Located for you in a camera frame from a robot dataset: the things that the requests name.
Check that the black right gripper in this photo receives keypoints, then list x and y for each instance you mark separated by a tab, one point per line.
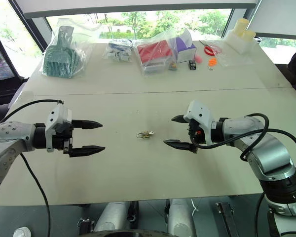
195	133

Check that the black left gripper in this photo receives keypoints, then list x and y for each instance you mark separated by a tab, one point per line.
61	139

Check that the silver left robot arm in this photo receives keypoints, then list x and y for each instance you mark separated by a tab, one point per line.
12	138

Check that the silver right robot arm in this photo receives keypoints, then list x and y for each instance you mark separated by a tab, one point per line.
269	158

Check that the small clear container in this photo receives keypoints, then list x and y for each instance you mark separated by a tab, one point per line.
173	66

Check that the small brass padlock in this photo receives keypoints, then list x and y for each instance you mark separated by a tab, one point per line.
141	135

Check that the small black box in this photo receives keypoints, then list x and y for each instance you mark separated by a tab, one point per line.
192	65

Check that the large clear plastic bag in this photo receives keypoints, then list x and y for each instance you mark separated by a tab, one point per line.
148	70

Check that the pink round object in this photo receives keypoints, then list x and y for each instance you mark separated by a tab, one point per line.
199	59

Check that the orange plastic piece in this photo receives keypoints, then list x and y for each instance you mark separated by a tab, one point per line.
213	62

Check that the purple and white box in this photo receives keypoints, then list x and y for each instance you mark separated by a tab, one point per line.
185	49

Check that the red box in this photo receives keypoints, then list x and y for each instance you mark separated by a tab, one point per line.
153	53

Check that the green plastic dustpan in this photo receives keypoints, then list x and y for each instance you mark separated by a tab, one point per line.
59	56

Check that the silver robot right leg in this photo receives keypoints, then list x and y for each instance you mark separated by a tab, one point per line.
180	217

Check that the bag of green plastic pieces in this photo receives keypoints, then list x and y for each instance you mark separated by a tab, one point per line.
82	51

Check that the black clamp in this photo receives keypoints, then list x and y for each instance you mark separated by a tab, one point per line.
85	225

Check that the bag of blue white parts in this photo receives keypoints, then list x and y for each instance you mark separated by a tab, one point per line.
118	50

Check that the flat clear plastic bag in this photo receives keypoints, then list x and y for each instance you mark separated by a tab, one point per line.
236	58

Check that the clear container with yellow cups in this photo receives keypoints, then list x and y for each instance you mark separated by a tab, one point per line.
239	44

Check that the black mesh office chair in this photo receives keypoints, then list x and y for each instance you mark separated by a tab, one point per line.
1	66

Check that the white plastic object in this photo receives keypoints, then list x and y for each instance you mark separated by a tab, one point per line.
22	232

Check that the short pale yellow cylinder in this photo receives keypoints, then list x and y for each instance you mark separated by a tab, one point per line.
249	35

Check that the tall pale yellow cylinder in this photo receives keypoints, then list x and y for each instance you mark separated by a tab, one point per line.
241	26

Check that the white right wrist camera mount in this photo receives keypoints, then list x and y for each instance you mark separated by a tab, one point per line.
199	112

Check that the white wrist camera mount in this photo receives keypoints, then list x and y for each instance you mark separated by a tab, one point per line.
54	118
199	112

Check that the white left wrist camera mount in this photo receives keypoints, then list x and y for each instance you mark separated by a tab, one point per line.
54	118

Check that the black metal bracket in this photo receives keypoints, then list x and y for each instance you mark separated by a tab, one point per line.
225	217

